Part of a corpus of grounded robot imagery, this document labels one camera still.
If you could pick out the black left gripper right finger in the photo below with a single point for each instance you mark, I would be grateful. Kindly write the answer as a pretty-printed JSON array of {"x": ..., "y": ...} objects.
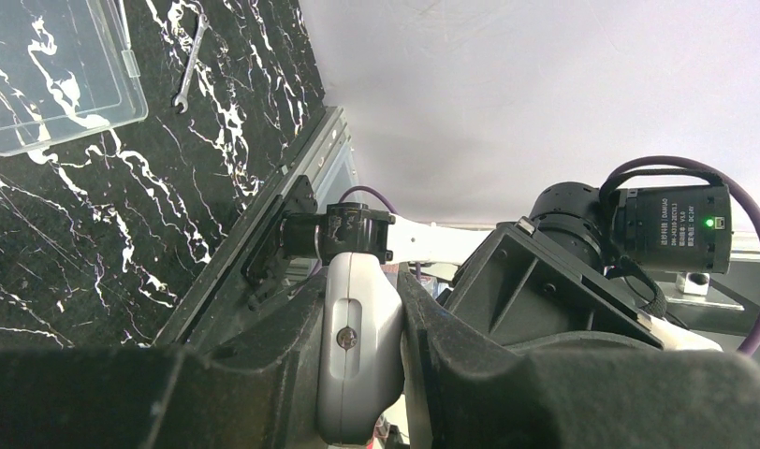
[{"x": 465, "y": 391}]

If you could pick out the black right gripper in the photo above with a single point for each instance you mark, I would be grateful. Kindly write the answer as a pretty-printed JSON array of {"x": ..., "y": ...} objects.
[{"x": 519, "y": 286}]

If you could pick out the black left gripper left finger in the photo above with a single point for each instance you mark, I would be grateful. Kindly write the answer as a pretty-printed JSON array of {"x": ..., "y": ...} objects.
[{"x": 256, "y": 390}]

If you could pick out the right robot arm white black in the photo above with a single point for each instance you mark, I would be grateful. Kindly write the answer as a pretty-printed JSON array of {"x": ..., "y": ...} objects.
[{"x": 619, "y": 232}]

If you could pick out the small silver wrench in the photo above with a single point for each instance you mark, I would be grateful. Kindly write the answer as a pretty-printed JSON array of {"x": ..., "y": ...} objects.
[{"x": 180, "y": 99}]

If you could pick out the clear plastic screw organizer box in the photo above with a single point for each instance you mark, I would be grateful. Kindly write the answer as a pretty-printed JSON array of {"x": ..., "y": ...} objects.
[{"x": 67, "y": 71}]

